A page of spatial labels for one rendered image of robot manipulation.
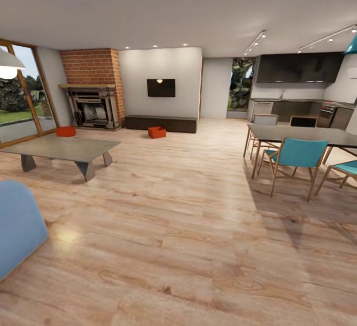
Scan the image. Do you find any storage box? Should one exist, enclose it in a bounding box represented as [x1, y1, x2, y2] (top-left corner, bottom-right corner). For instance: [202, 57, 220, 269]
[56, 126, 76, 137]
[148, 127, 167, 139]

